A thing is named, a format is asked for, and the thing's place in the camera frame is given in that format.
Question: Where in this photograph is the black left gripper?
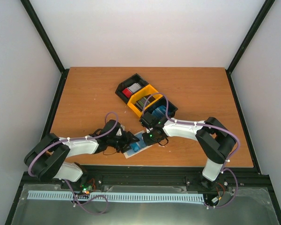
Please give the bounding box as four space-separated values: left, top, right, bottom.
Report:
108 131 140 154

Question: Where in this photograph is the beige card holder wallet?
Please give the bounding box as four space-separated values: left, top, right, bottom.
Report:
124 131 151 158

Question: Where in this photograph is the black card bin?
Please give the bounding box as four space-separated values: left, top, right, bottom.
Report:
115 74 148 104
140 97 167 128

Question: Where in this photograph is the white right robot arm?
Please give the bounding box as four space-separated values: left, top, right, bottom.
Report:
140 112 239 182

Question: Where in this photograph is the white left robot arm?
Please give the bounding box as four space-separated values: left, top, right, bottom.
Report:
24 120 140 189

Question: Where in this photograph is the blue card stack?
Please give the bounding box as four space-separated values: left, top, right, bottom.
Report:
151 105 166 119

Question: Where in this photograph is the grey card stack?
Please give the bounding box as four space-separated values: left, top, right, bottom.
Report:
134 95 155 111

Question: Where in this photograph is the yellow middle card bin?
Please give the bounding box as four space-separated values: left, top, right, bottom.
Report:
127 84 162 118

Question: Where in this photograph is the red and white card stack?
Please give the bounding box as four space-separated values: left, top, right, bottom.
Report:
122 83 141 98

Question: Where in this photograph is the metal front plate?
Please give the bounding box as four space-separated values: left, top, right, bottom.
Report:
9 184 281 225

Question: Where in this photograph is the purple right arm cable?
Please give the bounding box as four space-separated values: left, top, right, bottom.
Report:
141 93 241 209

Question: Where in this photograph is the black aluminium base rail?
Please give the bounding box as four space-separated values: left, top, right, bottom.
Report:
21 164 271 195

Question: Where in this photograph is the light blue cable duct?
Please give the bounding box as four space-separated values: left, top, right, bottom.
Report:
27 190 204 204

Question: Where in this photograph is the black right frame post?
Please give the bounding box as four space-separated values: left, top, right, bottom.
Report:
226 0 276 73

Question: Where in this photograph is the black frame post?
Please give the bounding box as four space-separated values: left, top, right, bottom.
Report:
20 0 66 74
226 0 276 73

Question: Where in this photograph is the black left frame post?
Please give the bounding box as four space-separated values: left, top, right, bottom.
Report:
20 0 66 74

